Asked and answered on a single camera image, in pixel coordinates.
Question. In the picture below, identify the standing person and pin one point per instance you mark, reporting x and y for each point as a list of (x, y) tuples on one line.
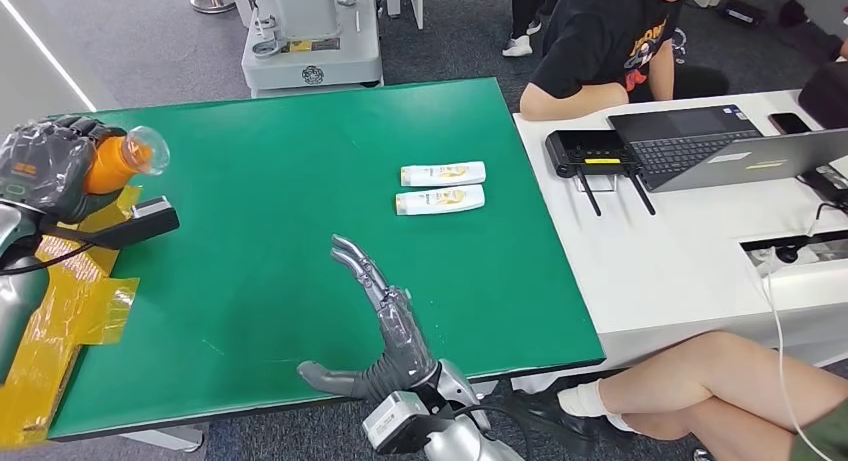
[(523, 7)]

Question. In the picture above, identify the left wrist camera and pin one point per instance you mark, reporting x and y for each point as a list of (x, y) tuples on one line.
[(149, 219)]

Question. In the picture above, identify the white panel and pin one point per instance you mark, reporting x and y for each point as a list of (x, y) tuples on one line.
[(414, 2)]

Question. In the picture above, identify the black bag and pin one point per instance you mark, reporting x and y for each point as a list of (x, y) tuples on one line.
[(828, 95)]

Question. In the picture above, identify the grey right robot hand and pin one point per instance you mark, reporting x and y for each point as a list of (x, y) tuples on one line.
[(401, 342)]

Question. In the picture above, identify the orange bottle with clear cap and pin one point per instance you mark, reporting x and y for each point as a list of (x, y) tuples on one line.
[(109, 170)]

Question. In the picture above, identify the yellow cardboard box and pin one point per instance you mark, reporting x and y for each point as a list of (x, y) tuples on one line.
[(66, 325)]

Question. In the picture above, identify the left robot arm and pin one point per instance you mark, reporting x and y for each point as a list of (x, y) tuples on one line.
[(16, 312)]

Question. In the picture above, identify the grey laptop computer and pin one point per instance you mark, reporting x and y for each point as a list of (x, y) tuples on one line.
[(682, 121)]

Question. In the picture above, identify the black router with antennas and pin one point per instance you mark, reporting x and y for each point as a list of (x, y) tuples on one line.
[(583, 152)]

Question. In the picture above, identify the seated person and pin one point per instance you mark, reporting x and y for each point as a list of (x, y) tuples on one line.
[(596, 40)]

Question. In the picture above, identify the black desk device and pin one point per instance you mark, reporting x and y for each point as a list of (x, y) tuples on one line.
[(825, 180)]

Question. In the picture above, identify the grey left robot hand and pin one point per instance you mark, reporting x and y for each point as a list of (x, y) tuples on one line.
[(46, 166)]

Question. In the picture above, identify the black smartphone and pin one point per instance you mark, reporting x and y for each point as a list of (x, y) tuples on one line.
[(790, 123)]

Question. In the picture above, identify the white bottle with gold cap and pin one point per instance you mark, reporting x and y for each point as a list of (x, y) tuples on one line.
[(437, 200), (440, 174)]

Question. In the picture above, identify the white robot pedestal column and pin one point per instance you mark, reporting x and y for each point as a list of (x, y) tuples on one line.
[(311, 50)]

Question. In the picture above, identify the person with crossed legs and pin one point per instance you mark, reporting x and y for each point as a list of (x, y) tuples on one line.
[(696, 378)]

